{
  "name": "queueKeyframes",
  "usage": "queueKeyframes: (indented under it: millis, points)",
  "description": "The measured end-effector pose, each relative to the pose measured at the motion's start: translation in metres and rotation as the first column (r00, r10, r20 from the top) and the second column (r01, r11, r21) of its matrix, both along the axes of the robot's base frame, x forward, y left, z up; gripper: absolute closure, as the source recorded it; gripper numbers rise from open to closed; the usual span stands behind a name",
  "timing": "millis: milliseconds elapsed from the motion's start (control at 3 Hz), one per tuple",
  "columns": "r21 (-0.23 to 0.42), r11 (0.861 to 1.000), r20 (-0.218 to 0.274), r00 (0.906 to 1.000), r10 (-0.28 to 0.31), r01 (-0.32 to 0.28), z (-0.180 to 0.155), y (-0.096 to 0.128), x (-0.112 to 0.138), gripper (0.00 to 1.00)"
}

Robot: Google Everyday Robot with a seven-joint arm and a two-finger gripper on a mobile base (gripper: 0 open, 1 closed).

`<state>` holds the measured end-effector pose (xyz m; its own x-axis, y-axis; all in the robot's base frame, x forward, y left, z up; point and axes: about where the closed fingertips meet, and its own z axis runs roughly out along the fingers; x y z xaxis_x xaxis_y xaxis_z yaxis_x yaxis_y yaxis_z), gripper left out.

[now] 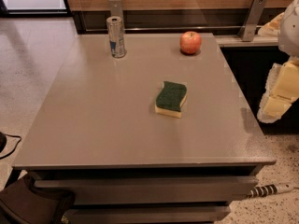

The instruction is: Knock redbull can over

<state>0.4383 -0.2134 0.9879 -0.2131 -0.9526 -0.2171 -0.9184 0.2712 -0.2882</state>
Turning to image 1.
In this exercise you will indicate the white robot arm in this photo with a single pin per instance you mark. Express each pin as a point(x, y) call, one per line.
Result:
point(288, 42)

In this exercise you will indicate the grey upper drawer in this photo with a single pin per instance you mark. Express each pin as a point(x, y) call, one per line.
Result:
point(155, 190)

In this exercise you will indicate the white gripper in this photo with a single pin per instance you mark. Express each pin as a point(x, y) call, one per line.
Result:
point(290, 32)

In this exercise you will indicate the left metal wall bracket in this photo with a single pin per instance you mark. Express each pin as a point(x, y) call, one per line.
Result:
point(115, 8)

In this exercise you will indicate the green yellow sponge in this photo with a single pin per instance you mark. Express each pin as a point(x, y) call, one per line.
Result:
point(171, 99)

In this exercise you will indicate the dark brown bag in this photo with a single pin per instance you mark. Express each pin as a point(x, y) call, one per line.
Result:
point(23, 203)

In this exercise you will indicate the silver blue redbull can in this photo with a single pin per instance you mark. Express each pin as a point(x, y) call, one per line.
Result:
point(116, 36)

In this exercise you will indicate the right metal wall bracket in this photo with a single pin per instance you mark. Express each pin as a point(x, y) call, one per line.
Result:
point(248, 29)

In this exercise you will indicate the grey lower drawer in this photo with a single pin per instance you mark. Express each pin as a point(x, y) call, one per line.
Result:
point(149, 215)

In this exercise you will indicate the red apple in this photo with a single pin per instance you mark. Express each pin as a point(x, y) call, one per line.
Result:
point(190, 42)

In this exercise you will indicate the grey drawer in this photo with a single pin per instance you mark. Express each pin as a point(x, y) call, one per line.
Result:
point(155, 190)
point(149, 215)

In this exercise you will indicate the metal wall bracket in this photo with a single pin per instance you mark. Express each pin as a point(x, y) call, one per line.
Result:
point(115, 8)
point(248, 29)

